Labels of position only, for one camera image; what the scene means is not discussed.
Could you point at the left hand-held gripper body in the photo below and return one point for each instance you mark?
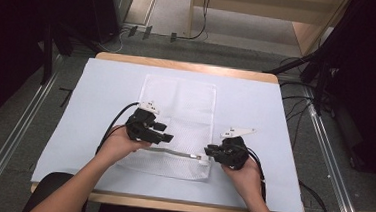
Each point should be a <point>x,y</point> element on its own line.
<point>141,124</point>

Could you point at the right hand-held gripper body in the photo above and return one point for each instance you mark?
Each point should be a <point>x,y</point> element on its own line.
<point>234,152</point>

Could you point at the person's right hand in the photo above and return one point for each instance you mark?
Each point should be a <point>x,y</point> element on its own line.
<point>246,178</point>

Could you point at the person's left hand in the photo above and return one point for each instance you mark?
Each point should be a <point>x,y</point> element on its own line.
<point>118,146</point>

